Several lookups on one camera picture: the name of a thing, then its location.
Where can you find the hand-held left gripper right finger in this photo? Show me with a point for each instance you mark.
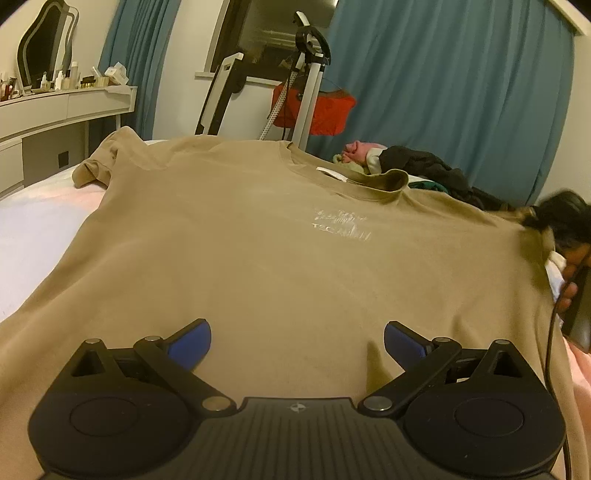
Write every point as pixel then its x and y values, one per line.
pixel 403 345

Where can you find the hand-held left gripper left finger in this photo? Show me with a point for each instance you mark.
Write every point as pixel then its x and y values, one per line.
pixel 193 344

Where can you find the tan t-shirt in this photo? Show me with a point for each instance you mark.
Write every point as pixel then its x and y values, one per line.
pixel 277 277

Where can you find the black clothes pile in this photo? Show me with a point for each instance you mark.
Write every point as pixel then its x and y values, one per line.
pixel 425 161

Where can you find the pink clothes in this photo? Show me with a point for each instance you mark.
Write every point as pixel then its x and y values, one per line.
pixel 358 148

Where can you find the green cloth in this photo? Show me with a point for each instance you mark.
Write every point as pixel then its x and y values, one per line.
pixel 425 184

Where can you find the pink blanket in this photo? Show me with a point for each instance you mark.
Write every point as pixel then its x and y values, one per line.
pixel 579 383

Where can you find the dark phone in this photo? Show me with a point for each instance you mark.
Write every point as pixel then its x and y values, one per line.
pixel 581 304

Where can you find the white bed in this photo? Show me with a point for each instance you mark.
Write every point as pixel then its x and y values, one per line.
pixel 37 230

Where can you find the red garment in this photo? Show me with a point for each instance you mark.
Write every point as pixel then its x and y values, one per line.
pixel 330 113

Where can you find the white black folded board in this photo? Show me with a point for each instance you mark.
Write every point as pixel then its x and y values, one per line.
pixel 217 97

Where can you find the teal curtain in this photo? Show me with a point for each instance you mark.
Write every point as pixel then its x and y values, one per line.
pixel 438 83
pixel 138 55

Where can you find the white vanity desk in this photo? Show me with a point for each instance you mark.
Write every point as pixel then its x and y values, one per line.
pixel 51 108

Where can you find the tissue box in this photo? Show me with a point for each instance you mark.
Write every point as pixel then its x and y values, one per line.
pixel 116 74

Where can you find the standing garment steamer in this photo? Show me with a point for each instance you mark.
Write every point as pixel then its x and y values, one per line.
pixel 310 78

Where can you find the row of cosmetic bottles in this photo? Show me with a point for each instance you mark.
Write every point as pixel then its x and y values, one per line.
pixel 60 81

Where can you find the dark window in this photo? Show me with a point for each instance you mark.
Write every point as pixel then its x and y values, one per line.
pixel 268 32

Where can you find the wavy black-framed mirror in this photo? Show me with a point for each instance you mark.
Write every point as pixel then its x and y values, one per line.
pixel 44 41

